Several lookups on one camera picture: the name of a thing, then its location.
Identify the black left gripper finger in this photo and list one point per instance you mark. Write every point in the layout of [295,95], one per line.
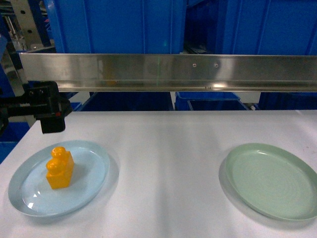
[52,125]

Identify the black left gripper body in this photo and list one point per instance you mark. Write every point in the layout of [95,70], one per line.
[43,101]

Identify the yellow toy block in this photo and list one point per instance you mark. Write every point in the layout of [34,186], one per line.
[60,168]

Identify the light blue plate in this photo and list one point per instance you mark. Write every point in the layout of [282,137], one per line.
[30,193]

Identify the light green plate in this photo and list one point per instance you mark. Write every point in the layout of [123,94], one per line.
[272,181]

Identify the stainless steel shelf rail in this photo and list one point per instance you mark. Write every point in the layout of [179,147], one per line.
[146,72]

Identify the large blue bin behind rail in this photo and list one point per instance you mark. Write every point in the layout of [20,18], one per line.
[117,26]

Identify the blue bin right of rail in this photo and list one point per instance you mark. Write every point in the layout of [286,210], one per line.
[267,27]

